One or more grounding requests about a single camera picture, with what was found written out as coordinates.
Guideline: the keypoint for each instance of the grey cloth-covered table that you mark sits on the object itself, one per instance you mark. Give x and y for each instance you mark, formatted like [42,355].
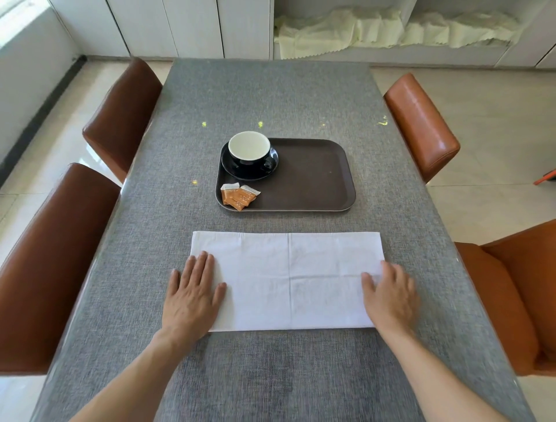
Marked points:
[269,95]

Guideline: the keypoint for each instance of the dark brown tray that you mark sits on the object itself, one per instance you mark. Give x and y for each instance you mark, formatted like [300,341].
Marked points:
[312,178]

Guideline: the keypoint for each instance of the pale yellow cloth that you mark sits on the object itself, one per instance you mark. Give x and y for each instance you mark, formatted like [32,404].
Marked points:
[465,30]
[330,37]

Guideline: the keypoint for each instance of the white cloth napkin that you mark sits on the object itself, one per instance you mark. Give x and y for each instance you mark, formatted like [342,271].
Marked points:
[286,282]

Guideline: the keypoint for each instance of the person's right forearm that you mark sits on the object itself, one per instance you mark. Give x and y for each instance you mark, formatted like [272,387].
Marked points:
[434,382]

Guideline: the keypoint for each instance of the white cabinet counter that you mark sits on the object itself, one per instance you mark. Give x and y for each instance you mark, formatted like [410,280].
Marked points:
[191,26]

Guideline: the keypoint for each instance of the black cup white inside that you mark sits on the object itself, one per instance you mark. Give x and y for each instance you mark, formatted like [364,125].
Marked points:
[249,145]

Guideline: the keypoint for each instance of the person's left hand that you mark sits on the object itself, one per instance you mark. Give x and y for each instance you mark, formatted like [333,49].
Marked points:
[191,300]

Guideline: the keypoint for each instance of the black saucer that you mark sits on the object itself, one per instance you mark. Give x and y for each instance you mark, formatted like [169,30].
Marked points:
[243,175]

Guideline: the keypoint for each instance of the person's right hand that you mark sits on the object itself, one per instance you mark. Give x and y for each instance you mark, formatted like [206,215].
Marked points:
[393,304]

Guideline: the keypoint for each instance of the light brown leather chair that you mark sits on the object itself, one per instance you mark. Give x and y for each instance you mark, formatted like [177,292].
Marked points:
[512,295]
[421,126]

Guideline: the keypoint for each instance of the orange sugar packet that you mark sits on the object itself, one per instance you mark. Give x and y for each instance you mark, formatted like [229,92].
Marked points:
[243,199]
[226,195]

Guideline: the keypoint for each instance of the person's left forearm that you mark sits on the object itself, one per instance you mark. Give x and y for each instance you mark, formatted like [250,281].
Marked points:
[139,378]

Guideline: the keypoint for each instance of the orange chair leg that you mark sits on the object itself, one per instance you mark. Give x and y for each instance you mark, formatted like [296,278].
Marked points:
[546,177]

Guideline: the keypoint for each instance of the dark brown leather chair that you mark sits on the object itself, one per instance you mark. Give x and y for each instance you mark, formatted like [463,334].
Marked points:
[48,269]
[121,121]

